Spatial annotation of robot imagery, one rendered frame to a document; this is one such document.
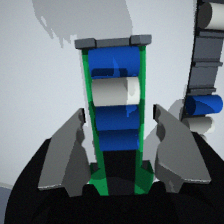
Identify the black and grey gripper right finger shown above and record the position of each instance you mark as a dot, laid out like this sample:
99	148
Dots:
186	163

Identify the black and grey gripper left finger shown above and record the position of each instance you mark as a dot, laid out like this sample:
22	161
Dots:
58	170

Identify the blue cylinder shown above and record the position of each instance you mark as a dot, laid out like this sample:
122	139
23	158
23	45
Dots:
117	117
114	62
113	140
203	104

